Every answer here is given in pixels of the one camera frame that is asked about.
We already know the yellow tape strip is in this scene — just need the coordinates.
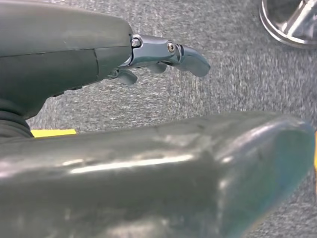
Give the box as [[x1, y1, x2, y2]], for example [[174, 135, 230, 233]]
[[31, 128, 78, 139]]

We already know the chrome stanchion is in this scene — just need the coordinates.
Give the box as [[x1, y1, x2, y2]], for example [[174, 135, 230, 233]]
[[259, 0, 317, 49]]

